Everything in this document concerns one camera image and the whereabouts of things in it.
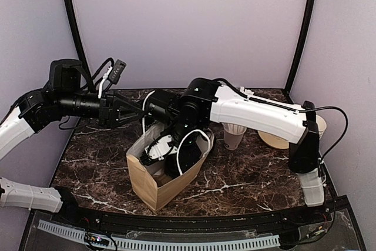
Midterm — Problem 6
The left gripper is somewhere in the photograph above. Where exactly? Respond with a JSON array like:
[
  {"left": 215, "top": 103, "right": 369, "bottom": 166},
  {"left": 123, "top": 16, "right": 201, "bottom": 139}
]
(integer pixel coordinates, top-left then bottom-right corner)
[{"left": 56, "top": 89, "right": 145, "bottom": 129}]

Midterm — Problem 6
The brown paper bag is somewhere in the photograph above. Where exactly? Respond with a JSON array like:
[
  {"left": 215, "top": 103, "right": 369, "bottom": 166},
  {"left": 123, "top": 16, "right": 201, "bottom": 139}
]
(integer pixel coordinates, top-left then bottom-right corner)
[{"left": 126, "top": 122, "right": 215, "bottom": 213}]

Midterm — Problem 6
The stack of paper cups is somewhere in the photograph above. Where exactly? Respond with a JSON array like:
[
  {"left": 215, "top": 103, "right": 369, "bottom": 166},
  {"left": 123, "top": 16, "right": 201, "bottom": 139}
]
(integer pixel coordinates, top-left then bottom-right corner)
[{"left": 316, "top": 115, "right": 327, "bottom": 140}]

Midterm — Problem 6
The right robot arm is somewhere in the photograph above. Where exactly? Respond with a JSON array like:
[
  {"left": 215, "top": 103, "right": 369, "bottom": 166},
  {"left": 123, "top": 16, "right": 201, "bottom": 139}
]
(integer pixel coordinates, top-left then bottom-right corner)
[{"left": 142, "top": 78, "right": 325, "bottom": 224}]

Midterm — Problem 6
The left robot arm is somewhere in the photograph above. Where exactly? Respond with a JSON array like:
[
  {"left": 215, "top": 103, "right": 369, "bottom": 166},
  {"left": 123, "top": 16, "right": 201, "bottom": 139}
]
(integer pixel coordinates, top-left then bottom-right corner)
[{"left": 1, "top": 59, "right": 145, "bottom": 225}]

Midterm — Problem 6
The white cup holding straws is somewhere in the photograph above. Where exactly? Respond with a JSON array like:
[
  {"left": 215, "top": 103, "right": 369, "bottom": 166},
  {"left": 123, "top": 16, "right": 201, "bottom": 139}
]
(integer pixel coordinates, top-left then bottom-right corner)
[{"left": 223, "top": 123, "right": 247, "bottom": 150}]

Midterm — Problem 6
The beige plate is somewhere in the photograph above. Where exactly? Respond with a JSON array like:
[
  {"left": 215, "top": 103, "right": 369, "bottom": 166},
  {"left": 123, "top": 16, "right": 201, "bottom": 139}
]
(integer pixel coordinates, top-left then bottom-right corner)
[{"left": 258, "top": 131, "right": 289, "bottom": 150}]

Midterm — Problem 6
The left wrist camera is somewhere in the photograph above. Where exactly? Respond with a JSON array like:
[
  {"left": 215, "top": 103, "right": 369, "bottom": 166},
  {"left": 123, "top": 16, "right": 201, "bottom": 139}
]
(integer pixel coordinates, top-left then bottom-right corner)
[{"left": 98, "top": 59, "right": 126, "bottom": 98}]

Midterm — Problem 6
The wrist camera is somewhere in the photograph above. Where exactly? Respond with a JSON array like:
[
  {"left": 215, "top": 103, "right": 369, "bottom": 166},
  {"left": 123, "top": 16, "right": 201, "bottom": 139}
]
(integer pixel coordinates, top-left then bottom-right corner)
[
  {"left": 139, "top": 135, "right": 177, "bottom": 166},
  {"left": 98, "top": 59, "right": 126, "bottom": 98}
]

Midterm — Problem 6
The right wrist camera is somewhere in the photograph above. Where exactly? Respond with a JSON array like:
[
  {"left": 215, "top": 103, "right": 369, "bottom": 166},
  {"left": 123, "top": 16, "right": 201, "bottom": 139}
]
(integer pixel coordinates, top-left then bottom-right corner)
[{"left": 139, "top": 135, "right": 177, "bottom": 166}]

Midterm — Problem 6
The left black frame post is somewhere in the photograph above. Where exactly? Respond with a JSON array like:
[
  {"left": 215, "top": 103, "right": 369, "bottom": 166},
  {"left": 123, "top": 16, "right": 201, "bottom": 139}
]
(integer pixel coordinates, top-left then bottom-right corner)
[{"left": 58, "top": 0, "right": 90, "bottom": 72}]

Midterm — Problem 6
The black frame post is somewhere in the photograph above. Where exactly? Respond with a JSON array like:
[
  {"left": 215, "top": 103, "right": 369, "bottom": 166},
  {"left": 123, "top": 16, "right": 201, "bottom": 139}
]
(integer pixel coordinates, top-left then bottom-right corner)
[
  {"left": 284, "top": 0, "right": 315, "bottom": 95},
  {"left": 58, "top": 0, "right": 90, "bottom": 72}
]

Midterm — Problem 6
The right black frame post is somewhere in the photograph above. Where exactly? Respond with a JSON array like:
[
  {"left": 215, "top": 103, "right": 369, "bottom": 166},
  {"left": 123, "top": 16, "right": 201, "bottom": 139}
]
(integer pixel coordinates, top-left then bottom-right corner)
[{"left": 284, "top": 0, "right": 315, "bottom": 95}]

